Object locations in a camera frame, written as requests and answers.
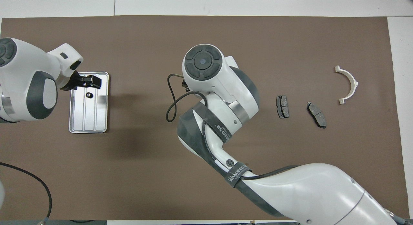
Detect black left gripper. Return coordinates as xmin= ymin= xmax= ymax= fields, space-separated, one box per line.
xmin=59 ymin=70 xmax=102 ymax=91

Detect silver metal tray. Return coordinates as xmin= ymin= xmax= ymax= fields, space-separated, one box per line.
xmin=69 ymin=72 xmax=109 ymax=134

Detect brown table mat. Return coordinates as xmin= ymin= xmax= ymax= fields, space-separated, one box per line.
xmin=0 ymin=15 xmax=410 ymax=220

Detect dark rectangular brake pad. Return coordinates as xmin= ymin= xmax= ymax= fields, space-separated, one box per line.
xmin=276 ymin=95 xmax=290 ymax=119

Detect dark angled brake pad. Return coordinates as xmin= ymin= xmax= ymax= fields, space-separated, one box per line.
xmin=306 ymin=101 xmax=327 ymax=129

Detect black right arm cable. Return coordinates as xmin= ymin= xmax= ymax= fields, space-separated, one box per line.
xmin=166 ymin=73 xmax=302 ymax=181

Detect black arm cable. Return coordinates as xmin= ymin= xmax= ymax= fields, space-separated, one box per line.
xmin=0 ymin=162 xmax=53 ymax=223
xmin=166 ymin=73 xmax=302 ymax=181

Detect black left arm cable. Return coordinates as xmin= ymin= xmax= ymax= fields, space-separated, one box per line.
xmin=0 ymin=162 xmax=53 ymax=223

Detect black printed cable strap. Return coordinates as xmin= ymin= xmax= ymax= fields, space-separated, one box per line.
xmin=224 ymin=160 xmax=251 ymax=189
xmin=193 ymin=102 xmax=233 ymax=143

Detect white semicircular bracket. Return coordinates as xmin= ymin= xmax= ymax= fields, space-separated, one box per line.
xmin=335 ymin=66 xmax=359 ymax=105

